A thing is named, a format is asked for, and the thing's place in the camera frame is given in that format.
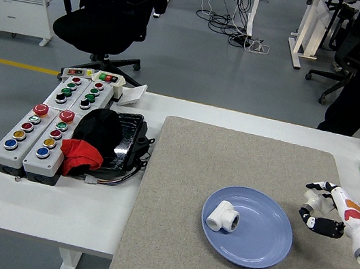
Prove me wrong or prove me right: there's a blue plate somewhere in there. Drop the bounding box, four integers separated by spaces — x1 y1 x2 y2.
194 180 301 269

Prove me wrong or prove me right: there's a large white tee pipe fitting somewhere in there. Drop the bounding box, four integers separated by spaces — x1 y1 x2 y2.
204 197 243 236

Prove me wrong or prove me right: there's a white green-red switch box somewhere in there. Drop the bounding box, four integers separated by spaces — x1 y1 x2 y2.
89 69 128 101

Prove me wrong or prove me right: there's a wire harness with connector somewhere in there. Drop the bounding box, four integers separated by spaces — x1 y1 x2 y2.
83 160 144 193

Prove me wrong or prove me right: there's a white panel heater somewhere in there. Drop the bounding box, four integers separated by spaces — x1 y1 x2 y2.
0 0 61 49

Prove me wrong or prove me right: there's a white desk leg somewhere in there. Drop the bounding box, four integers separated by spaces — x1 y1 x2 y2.
243 0 261 38

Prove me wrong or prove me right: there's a white desk frame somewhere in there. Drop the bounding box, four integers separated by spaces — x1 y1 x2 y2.
283 0 348 78

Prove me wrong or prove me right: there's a black floor cable bundle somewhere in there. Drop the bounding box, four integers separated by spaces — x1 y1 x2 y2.
191 0 258 50

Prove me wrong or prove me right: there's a white table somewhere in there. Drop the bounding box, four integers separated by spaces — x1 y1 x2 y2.
0 67 360 269

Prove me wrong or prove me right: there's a black swivel chair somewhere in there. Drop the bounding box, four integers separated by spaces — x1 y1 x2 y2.
301 5 360 110

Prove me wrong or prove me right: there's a grey emergency-stop button box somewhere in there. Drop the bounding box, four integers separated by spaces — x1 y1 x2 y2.
0 96 61 182
19 103 83 189

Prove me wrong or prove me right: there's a grey four-button control box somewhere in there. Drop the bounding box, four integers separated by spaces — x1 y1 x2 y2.
71 77 117 120
42 71 92 114

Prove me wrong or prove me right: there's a red cloth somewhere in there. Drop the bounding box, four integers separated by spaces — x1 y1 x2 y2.
56 136 106 180

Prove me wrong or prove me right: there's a black plastic tray device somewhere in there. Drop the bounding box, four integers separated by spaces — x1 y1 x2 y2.
91 107 160 189

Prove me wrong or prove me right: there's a black cloth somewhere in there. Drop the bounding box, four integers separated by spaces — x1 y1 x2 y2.
65 103 128 185

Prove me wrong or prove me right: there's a small grey switch box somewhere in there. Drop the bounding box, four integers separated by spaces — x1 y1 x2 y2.
60 65 95 85

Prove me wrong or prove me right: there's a grey-brown mat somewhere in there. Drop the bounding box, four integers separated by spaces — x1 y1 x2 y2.
108 109 360 269

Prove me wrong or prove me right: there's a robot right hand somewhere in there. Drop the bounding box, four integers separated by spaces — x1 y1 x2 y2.
293 177 360 250

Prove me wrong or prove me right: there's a black office chair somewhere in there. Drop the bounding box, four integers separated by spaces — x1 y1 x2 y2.
31 0 155 89

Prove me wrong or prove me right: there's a white tee pipe metal nut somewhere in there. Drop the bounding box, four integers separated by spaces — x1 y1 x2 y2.
301 188 337 217

